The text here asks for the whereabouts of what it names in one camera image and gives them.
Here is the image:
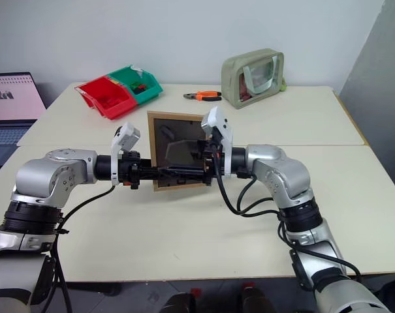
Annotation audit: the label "wooden picture frame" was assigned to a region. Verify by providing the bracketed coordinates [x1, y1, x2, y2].
[146, 111, 215, 193]

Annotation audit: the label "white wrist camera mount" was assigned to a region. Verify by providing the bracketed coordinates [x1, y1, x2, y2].
[110, 122, 142, 186]
[200, 106, 234, 179]

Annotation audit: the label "grey partition panel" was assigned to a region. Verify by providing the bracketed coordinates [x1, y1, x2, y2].
[336, 0, 395, 198]

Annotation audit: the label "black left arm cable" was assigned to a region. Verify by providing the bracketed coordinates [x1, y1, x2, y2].
[52, 184, 117, 313]

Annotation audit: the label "khaki clear zip pouch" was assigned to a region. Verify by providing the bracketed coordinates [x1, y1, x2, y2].
[221, 48, 286, 110]

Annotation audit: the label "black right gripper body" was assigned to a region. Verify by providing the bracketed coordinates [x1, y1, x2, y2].
[197, 138, 225, 187]

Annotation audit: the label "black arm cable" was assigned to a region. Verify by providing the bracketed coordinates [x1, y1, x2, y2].
[212, 143, 364, 285]
[52, 184, 117, 313]

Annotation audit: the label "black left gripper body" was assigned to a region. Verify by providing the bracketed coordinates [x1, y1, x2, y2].
[118, 151, 153, 190]

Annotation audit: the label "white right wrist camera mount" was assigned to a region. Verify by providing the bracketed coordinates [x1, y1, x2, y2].
[200, 106, 234, 179]

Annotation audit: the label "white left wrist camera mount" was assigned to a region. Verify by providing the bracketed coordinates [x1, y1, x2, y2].
[110, 122, 142, 186]

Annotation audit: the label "orange handled pliers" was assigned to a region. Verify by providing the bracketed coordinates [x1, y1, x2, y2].
[183, 90, 223, 102]

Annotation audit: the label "green plastic storage bin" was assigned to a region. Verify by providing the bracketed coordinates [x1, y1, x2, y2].
[107, 65, 164, 106]

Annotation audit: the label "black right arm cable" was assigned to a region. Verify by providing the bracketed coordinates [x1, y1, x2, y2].
[212, 143, 364, 285]

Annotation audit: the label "red plastic storage bin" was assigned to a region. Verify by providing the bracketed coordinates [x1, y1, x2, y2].
[74, 76, 138, 121]

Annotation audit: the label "small green red parts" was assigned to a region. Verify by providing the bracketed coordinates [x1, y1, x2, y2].
[129, 80, 152, 94]

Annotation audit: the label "open laptop computer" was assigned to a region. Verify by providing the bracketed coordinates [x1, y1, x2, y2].
[0, 72, 48, 168]

